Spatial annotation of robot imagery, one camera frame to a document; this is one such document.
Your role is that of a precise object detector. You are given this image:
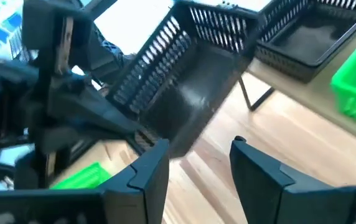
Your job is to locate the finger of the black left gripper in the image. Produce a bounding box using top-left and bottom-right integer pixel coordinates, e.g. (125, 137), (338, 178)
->
(86, 27), (129, 85)
(50, 90), (141, 141)

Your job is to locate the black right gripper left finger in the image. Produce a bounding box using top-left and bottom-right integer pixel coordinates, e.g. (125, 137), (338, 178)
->
(98, 138), (170, 224)

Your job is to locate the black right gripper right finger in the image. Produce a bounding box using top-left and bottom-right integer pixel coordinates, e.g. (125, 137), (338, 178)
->
(230, 136), (356, 224)

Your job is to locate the black plastic basket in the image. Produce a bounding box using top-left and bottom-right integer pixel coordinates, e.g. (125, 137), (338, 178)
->
(106, 0), (260, 159)
(254, 0), (356, 84)

